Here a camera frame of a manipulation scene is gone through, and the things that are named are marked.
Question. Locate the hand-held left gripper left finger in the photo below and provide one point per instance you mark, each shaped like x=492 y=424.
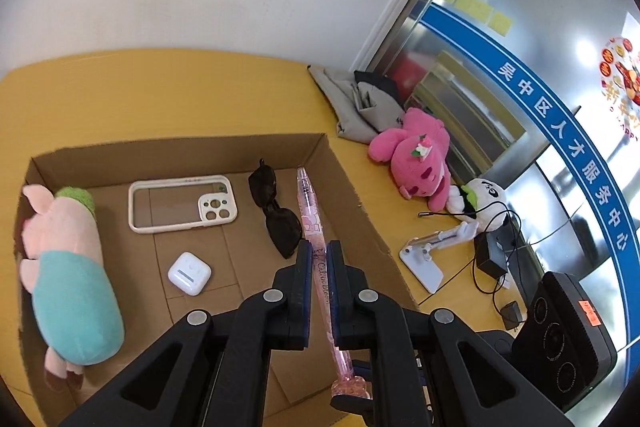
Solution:
x=302 y=287

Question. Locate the red festive door sticker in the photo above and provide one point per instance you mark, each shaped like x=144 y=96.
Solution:
x=622 y=77

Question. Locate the grey cloth bag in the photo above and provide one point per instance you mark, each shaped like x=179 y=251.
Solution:
x=350 y=117

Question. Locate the white clear phone case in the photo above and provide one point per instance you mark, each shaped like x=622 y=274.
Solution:
x=230 y=207

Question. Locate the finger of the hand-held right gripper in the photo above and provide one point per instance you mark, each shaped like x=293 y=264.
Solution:
x=350 y=406

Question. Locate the small black adapter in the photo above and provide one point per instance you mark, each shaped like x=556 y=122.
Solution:
x=511 y=314

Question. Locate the pig plush toy teal shirt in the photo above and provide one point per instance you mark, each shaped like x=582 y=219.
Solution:
x=75 y=297

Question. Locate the black charger box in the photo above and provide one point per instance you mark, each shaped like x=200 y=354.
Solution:
x=492 y=257

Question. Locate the black sunglasses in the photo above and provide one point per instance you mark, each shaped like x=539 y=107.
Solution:
x=282 y=232

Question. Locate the pink glitter pen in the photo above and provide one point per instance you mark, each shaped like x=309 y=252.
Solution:
x=307 y=212

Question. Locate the white earbud case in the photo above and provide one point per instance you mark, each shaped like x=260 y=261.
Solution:
x=189 y=274

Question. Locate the white phone stand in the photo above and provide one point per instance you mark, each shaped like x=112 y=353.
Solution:
x=422 y=267

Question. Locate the pink plush toy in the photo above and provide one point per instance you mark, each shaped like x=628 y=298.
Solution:
x=410 y=167

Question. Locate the white plush toy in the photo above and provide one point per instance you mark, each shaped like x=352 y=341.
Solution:
x=482 y=197

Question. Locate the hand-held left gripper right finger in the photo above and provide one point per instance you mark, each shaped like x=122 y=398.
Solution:
x=337 y=287

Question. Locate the cardboard box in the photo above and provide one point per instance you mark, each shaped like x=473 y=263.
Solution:
x=240 y=267

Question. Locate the blue door band decal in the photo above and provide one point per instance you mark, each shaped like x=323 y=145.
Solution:
x=550 y=107

